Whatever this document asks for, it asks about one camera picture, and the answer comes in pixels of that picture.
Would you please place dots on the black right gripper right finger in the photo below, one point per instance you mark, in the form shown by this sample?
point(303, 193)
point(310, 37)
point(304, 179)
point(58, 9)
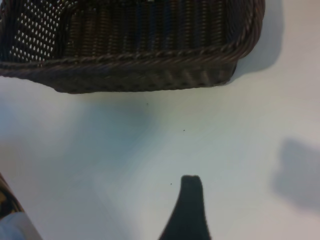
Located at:
point(190, 215)

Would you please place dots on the dark brown woven basket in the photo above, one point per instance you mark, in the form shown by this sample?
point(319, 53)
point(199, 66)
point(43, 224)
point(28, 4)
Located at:
point(150, 75)

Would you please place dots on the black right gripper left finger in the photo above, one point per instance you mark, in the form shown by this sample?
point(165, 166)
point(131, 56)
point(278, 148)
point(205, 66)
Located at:
point(12, 225)

